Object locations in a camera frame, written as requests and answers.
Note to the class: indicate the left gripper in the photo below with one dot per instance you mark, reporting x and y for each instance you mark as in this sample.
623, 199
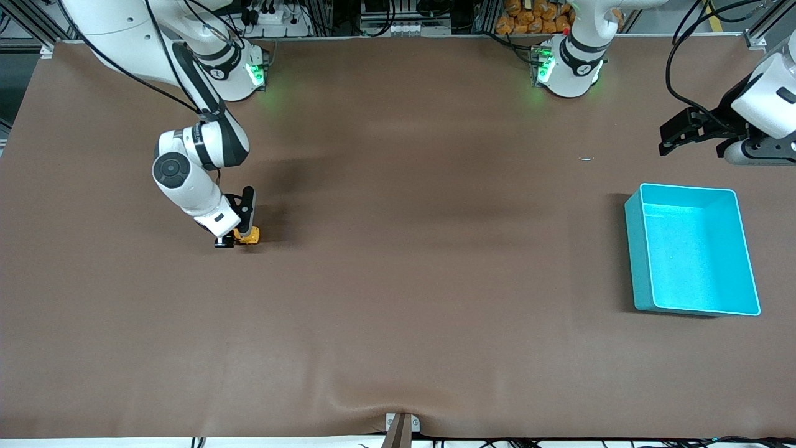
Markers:
727, 121

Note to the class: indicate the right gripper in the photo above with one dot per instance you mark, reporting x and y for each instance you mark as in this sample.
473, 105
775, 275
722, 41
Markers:
223, 242

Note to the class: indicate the orange packets pile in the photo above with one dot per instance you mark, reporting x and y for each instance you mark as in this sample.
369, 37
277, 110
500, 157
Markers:
535, 15

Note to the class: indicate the teal plastic bin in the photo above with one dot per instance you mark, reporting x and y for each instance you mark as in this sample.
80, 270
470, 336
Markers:
690, 261

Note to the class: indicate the white terminal block unit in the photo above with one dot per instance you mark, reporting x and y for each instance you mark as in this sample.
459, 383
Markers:
404, 28

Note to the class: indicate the metal clamp bracket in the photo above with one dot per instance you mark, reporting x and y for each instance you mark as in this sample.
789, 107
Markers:
402, 429

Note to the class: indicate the yellow beetle toy car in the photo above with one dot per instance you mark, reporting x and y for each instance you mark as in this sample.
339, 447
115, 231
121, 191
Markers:
250, 236

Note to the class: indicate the white power strip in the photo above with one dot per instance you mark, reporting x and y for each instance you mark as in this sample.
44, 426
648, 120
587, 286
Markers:
273, 15

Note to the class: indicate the brown table mat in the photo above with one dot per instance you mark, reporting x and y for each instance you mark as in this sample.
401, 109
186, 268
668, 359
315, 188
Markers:
398, 311

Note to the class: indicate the aluminium frame post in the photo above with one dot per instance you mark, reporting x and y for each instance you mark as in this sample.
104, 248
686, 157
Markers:
755, 40
47, 51

